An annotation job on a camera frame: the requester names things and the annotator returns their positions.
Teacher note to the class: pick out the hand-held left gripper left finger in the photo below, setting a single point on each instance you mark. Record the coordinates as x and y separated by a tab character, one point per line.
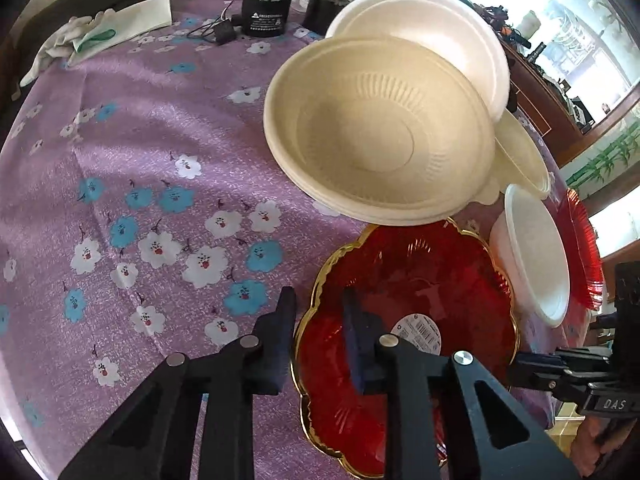
287	330

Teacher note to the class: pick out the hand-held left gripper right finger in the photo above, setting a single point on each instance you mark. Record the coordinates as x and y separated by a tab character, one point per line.
356	350

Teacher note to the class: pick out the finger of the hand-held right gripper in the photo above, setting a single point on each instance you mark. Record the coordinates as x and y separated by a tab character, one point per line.
585	354
537	370

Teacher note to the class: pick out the red glass plate gold rim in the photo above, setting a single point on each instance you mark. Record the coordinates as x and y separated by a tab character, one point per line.
425	270
580	240

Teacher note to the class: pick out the small white bowl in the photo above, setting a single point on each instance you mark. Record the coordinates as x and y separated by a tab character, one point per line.
530	250

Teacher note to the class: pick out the small beige bowl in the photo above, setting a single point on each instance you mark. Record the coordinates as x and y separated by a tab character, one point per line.
520	155

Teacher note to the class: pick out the large beige ribbed bowl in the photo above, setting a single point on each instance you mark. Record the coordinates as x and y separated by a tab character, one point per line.
375	125

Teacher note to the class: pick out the large white bowl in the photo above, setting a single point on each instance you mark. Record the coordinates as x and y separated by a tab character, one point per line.
440	35

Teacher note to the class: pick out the person's right hand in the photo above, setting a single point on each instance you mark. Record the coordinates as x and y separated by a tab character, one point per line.
590	440

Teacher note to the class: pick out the purple floral tablecloth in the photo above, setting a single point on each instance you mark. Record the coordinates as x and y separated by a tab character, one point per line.
150	135

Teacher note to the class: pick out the black power adapter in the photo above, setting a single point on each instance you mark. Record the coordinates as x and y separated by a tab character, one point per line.
225	32

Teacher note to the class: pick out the white cylinder jar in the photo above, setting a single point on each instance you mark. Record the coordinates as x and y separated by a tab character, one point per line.
528	22

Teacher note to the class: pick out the cream cloth bag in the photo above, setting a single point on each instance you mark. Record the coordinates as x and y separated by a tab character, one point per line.
140	15

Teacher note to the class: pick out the white work gloves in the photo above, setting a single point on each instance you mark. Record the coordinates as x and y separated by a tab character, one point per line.
60	40

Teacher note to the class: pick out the bamboo wall painting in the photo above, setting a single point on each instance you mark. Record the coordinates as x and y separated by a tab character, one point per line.
605	160

